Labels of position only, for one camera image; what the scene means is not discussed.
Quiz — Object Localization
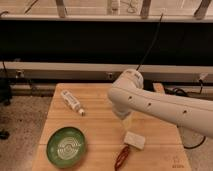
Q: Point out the white plastic bottle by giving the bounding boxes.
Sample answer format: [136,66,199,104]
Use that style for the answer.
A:
[61,90,85,116]

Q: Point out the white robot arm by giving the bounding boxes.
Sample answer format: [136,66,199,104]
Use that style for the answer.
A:
[107,69,213,138]

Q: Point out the black floor cables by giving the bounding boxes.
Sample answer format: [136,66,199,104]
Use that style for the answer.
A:
[164,87,208,150]

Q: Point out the green ceramic bowl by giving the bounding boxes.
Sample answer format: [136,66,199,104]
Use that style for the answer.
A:
[46,127,86,169]

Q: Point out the black hanging cable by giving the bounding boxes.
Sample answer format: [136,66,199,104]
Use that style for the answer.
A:
[135,13,165,72]

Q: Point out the grey metal rail beam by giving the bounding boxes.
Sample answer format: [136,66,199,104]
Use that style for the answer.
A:
[0,60,213,83]

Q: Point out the black object at left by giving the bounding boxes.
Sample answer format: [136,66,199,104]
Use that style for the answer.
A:
[0,79,12,140]

